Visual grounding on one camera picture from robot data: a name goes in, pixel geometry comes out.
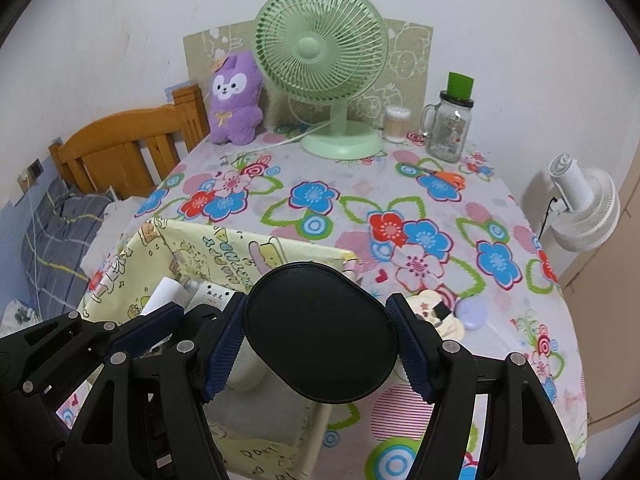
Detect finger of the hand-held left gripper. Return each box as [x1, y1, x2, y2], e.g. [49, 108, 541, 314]
[0, 304, 185, 461]
[131, 357, 173, 480]

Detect black fan cable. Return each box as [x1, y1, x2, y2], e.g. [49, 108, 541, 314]
[541, 194, 560, 242]

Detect white cylinder roll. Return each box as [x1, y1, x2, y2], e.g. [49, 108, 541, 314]
[140, 279, 187, 317]

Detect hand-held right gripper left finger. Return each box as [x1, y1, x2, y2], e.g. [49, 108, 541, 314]
[65, 292, 247, 480]

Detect cream cylinder container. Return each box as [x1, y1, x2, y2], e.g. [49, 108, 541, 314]
[227, 337, 266, 392]

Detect white fan cable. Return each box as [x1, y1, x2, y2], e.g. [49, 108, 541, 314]
[225, 119, 335, 155]

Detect beige patterned board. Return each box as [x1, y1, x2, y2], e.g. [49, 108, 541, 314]
[182, 19, 433, 136]

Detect yellow cartoon fabric storage box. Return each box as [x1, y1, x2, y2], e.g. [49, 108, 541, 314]
[80, 217, 361, 480]

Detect purple plush toy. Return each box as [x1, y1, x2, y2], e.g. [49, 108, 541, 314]
[207, 51, 265, 146]

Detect green desk fan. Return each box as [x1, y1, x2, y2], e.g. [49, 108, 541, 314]
[254, 0, 390, 159]

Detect wooden bed headboard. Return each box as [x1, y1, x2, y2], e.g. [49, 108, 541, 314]
[48, 85, 211, 198]

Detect orange scissors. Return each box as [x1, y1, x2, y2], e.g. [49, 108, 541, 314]
[417, 167, 466, 191]

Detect plaid grey bedding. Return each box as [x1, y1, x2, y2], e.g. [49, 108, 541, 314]
[0, 177, 116, 341]

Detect black oval case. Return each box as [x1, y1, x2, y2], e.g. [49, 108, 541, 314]
[244, 262, 401, 404]

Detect lilac oval case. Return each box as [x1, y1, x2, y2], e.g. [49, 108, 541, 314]
[452, 296, 490, 331]

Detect cotton swab container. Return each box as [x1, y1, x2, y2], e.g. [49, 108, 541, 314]
[383, 106, 412, 143]

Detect round cartoon coaster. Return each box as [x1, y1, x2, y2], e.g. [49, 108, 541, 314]
[404, 290, 467, 346]

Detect white standing fan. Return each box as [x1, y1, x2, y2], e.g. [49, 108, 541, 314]
[546, 154, 621, 251]

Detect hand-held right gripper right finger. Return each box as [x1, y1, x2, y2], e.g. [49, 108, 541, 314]
[386, 292, 582, 480]

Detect glass jar mug green cap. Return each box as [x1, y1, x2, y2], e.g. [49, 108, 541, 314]
[421, 72, 475, 163]

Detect white cloth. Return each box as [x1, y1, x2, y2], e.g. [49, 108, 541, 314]
[82, 195, 151, 281]

